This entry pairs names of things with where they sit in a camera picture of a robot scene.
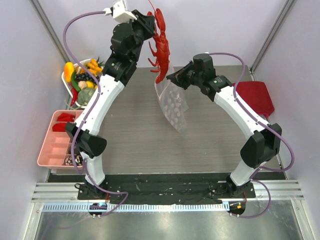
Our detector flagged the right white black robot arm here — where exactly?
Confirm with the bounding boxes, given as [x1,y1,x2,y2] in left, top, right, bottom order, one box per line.
[166,53,282,198]

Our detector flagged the green toy pumpkin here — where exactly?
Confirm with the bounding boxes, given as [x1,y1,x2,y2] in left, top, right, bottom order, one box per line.
[77,88,96,106]

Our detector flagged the red toy chili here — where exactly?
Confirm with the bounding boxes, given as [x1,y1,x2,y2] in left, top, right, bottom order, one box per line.
[70,87,78,107]

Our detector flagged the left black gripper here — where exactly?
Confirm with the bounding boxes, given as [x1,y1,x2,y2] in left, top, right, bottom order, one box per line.
[121,10,156,64]

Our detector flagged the yellow orange toy pepper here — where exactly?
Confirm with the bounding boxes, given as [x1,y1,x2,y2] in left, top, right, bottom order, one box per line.
[63,62,75,83]

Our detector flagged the red folded cloth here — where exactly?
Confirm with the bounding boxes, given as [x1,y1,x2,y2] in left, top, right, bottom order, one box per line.
[236,81,275,119]

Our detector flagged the pink compartment tray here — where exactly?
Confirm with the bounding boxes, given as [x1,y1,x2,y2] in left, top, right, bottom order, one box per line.
[37,110,82,170]

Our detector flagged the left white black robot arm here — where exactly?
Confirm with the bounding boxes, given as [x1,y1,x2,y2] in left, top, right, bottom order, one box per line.
[65,8,156,200]

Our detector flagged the white plastic basket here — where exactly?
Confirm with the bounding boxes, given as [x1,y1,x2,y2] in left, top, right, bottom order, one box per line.
[61,58,105,109]

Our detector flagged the beige toy garlic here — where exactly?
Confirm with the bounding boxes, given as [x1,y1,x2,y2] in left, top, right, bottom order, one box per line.
[78,80,88,90]

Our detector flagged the clear zip top bag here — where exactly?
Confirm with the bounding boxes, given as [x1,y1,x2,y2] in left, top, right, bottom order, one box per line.
[154,78,189,133]

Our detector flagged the green toy chili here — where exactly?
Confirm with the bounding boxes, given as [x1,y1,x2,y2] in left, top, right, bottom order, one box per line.
[70,71,81,92]

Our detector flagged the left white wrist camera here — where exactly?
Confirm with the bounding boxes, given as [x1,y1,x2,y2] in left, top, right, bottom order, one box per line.
[103,0,138,23]

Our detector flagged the black toy grapes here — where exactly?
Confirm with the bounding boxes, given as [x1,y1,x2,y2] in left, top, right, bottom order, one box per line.
[75,72,93,82]

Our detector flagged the red plastic lobster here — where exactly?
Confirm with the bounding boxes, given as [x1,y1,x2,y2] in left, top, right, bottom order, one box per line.
[147,0,171,85]

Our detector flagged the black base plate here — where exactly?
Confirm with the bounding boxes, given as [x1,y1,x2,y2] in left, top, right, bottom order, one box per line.
[47,172,287,206]

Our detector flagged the yellow toy lemon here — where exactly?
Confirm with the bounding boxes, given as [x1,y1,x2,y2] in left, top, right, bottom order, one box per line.
[86,80,98,89]

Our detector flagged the red felt pieces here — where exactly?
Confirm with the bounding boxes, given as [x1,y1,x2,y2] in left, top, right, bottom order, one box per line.
[52,113,76,132]

